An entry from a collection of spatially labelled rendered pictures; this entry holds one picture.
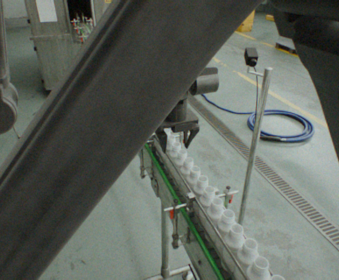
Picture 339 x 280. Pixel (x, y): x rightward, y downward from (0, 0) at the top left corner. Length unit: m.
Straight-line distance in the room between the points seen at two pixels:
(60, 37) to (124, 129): 4.42
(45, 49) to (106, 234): 2.96
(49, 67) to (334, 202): 3.86
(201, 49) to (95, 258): 2.23
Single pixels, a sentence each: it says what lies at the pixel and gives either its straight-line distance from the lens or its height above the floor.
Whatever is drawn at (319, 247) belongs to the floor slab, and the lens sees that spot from 2.60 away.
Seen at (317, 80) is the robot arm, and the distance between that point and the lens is 0.26.
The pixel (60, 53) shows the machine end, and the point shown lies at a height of 0.63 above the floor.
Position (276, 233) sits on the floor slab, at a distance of 2.57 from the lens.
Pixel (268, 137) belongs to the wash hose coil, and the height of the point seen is 0.05.
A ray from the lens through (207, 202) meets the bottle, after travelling 1.03.
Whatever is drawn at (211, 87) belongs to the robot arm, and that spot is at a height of 1.57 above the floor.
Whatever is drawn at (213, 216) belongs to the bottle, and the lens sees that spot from 1.00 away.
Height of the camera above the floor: 1.83
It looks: 32 degrees down
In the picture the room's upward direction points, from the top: straight up
